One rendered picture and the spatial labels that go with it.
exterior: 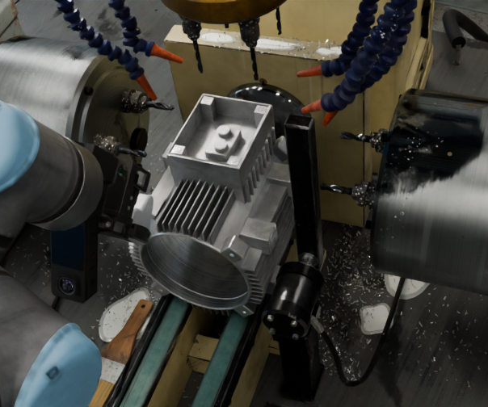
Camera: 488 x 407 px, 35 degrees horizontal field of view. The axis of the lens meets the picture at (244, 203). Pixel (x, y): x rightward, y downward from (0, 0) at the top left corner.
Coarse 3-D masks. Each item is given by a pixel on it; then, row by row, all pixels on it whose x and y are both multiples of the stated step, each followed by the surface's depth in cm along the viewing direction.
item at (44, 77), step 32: (0, 64) 112; (32, 64) 110; (64, 64) 110; (96, 64) 110; (0, 96) 109; (32, 96) 108; (64, 96) 107; (96, 96) 110; (128, 96) 117; (64, 128) 106; (96, 128) 112; (128, 128) 121; (128, 160) 123
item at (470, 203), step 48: (432, 96) 98; (384, 144) 106; (432, 144) 92; (480, 144) 91; (336, 192) 102; (384, 192) 93; (432, 192) 91; (480, 192) 89; (384, 240) 95; (432, 240) 93; (480, 240) 90; (480, 288) 96
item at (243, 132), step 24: (216, 96) 104; (192, 120) 103; (216, 120) 106; (240, 120) 105; (264, 120) 100; (192, 144) 103; (216, 144) 100; (240, 144) 102; (264, 144) 102; (192, 168) 98; (216, 168) 96; (240, 168) 95; (240, 192) 98
